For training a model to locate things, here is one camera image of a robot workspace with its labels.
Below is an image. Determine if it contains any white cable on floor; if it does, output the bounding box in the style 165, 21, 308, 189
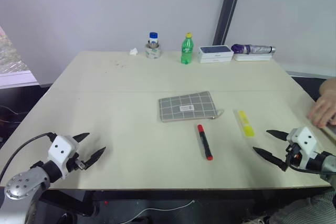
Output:
125, 199, 195, 222

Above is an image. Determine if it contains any person's bare hand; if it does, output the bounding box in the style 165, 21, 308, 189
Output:
307, 93, 336, 128

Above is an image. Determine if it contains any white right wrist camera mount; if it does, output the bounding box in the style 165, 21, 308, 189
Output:
286, 126, 319, 169

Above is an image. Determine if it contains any grey checked pencil pouch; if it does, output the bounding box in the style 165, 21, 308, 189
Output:
157, 90, 225, 123

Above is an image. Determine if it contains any red and black marker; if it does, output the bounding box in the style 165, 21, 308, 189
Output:
196, 124, 214, 162

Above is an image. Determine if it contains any purple folded umbrella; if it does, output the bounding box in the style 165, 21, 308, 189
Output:
230, 43, 277, 55

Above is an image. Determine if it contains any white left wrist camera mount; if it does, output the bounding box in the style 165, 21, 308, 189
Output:
47, 135, 80, 179

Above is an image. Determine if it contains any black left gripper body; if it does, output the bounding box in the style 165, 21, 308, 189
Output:
66, 152, 88, 174

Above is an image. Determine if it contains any white box with blue lid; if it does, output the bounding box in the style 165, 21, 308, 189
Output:
197, 45, 235, 64

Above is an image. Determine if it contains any clear tape roll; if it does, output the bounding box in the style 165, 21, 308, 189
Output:
144, 42, 163, 60

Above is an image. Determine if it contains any flat white box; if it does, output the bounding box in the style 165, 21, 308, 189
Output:
233, 53, 272, 62

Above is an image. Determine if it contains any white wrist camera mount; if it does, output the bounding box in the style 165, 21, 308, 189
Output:
286, 126, 319, 169
47, 135, 80, 179

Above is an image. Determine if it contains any dark vertical wall post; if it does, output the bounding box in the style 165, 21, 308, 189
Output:
213, 0, 246, 47

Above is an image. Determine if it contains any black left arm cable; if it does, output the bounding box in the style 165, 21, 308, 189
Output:
0, 132, 57, 180

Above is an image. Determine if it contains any white bottle with blue cap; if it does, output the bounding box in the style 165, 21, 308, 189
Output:
148, 31, 160, 49

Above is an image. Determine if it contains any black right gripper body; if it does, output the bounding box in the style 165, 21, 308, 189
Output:
285, 141, 302, 168

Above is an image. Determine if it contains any grey striped fabric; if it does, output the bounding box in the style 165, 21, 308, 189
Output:
269, 188, 336, 224

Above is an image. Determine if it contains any window with grey ledge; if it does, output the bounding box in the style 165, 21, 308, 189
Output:
0, 25, 40, 90

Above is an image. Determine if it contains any green soda bottle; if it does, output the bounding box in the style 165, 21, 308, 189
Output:
180, 33, 194, 65

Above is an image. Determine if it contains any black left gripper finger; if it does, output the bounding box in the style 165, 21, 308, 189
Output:
83, 146, 107, 170
72, 132, 90, 144

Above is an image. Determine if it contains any yellow highlighter pen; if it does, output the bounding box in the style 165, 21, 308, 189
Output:
233, 109, 257, 139

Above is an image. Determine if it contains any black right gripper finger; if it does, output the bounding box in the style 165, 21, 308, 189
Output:
266, 129, 289, 142
252, 146, 288, 173

